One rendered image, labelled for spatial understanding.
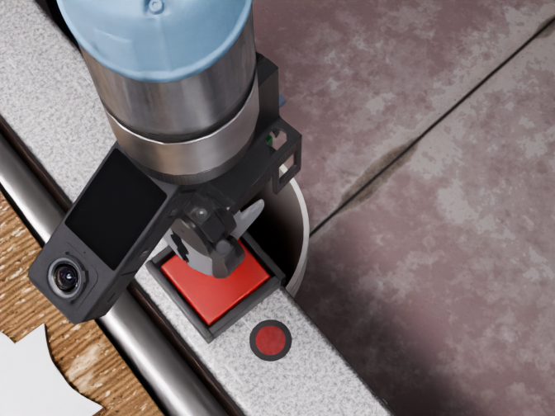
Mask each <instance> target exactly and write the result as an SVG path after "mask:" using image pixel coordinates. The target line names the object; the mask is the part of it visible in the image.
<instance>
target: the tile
mask: <svg viewBox="0 0 555 416"><path fill-rule="evenodd" d="M105 409H106V408H104V407H103V406H101V405H100V404H96V403H94V402H92V401H91V400H89V399H87V398H85V397H83V396H81V395H80V394H79V393H77V392H76V391H75V390H73V389H72V388H71V386H70V385H69V383H68V382H67V381H66V380H65V378H64V376H63V375H62V374H61V372H60V371H59V369H58V367H57V366H56V365H55V363H54V360H53V358H52V355H51V352H50V345H49V339H48V331H47V326H46V325H45V323H43V324H42V325H41V326H40V327H38V328H37V329H35V330H34V331H32V332H31V333H29V334H28V335H26V336H25V337H24V338H23V339H21V340H20V341H18V342H17V343H14V342H13V341H12V340H11V339H10V338H8V337H7V336H6V335H4V334H3V333H1V332H0V416H98V415H99V414H100V413H101V412H103V411H104V410H105Z"/></svg>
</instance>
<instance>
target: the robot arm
mask: <svg viewBox="0 0 555 416"><path fill-rule="evenodd" d="M252 2H253V0H57V3H58V5H59V9H60V11H61V14H62V16H63V18H64V20H65V22H66V24H67V26H68V28H69V30H70V31H71V33H72V34H73V36H74V38H75V40H76V41H77V42H78V45H79V48H80V49H81V52H82V55H83V58H84V60H85V63H86V65H87V67H88V71H89V73H90V75H91V78H92V81H93V84H94V86H95V88H96V90H97V94H98V96H99V97H100V101H101V103H102V106H103V109H104V111H105V113H106V116H107V119H108V121H109V124H110V127H111V130H112V132H113V134H114V135H115V137H116V142H115V143H114V145H113V146H112V147H111V149H110V150H109V152H108V153H107V155H106V156H105V158H104V159H103V160H102V162H101V163H100V165H99V166H98V168H97V170H96V171H95V173H94V174H93V175H92V176H91V178H90V179H89V181H88V183H87V184H86V186H85V187H84V189H83V190H82V191H81V192H80V194H79V195H78V197H77V199H76V200H75V202H74V203H73V204H72V206H71V207H70V209H69V210H68V212H67V213H66V215H65V216H64V218H63V219H62V220H61V222H60V223H59V225H58V227H57V228H56V229H55V231H54V233H53V234H52V235H51V236H50V238H49V240H48V241H47V243H46V244H45V246H44V247H43V248H42V249H41V251H40V253H39V254H38V256H37V257H36V259H35V261H34V262H33V263H32V264H31V266H30V268H29V270H28V277H29V280H30V281H31V283H32V284H33V285H34V286H35V287H36V288H37V289H38V290H39V291H40V292H41V293H42V294H43V295H44V296H45V297H46V298H47V299H48V300H49V301H50V303H51V304H52V305H53V306H54V307H55V308H56V309H57V310H58V311H59V312H60V313H61V314H62V315H63V316H64V317H65V318H66V319H67V320H68V321H69V322H70V323H72V324H81V323H83V322H87V321H89V320H92V319H97V318H100V317H102V316H105V315H106V314H107V313H108V312H109V311H110V309H111V308H112V306H113V305H114V304H115V303H116V301H117V300H118V299H119V297H120V296H121V294H122V293H123V291H124V290H125V289H126V288H127V286H128V285H129V284H130V282H131V280H132V279H133V278H134V276H135V275H136V273H137V272H138V271H139V270H140V268H141V267H142V266H143V264H144V263H145V261H146V260H147V258H148V257H149V255H150V254H151V253H152V252H153V251H154V249H155V247H156V246H157V245H158V243H159V242H160V240H161V239H162V238H164V240H165V241H166V242H167V243H168V244H169V246H170V247H171V248H172V249H173V251H174V252H175V253H176V254H177V255H178V256H179V257H180V258H181V259H182V260H184V261H186V263H187V264H188V266H189V267H191V268H193V269H195V270H197V271H199V272H202V273H204V274H206V275H208V276H214V277H215V278H216V279H218V278H227V277H228V276H229V275H230V274H231V273H232V272H233V271H234V270H235V269H236V268H237V267H238V266H239V265H240V264H241V263H242V262H243V260H244V250H243V248H242V246H241V245H240V243H239V242H238V241H237V240H238V239H239V238H240V236H241V235H242V234H243V233H244V232H245V230H246V229H247V228H248V227H249V226H250V225H251V224H252V223H253V222H254V221H255V219H256V218H257V217H258V216H259V214H260V213H261V211H262V210H263V207H264V202H263V199H260V200H258V201H256V202H255V203H254V204H253V205H251V206H250V207H248V208H247V209H245V210H243V211H242V212H240V209H241V208H242V207H243V206H244V205H247V204H248V203H249V202H250V201H251V200H252V198H253V197H254V196H255V195H256V194H257V193H258V192H259V191H260V190H261V189H262V188H263V187H264V186H265V185H266V184H267V183H268V182H269V181H270V180H271V178H272V186H273V194H275V195H277V194H278V193H279V192H280V191H281V190H282V189H283V188H284V187H285V186H286V185H287V184H288V183H289V182H290V181H291V180H292V179H293V178H294V177H295V176H296V175H297V174H298V173H299V172H300V171H301V137H302V134H300V133H299V132H298V131H297V130H295V129H294V128H293V127H292V126H290V125H289V124H288V123H286V121H285V120H284V119H282V118H281V117H280V115H279V84H278V66H277V65H276V64H274V63H273V62H272V61H270V60H269V59H268V58H265V57H264V56H263V55H262V54H260V53H258V52H256V51H255V43H254V18H253V4H252ZM280 130H281V131H282V132H283V133H285V134H286V137H287V141H286V142H285V143H284V144H283V145H282V146H281V147H280V148H279V149H278V150H276V149H275V148H274V147H272V146H271V145H272V144H273V137H272V136H271V135H270V134H269V133H270V132H271V131H272V132H273V133H274V135H275V138H277V137H278V134H280ZM275 132H276V133H275ZM293 154H294V157H293V165H292V166H291V167H290V168H289V169H288V170H287V171H286V172H285V173H284V174H283V175H282V176H281V177H280V178H279V168H280V167H281V166H282V165H283V164H284V163H285V162H286V161H287V160H288V159H289V158H290V157H291V156H292V155H293Z"/></svg>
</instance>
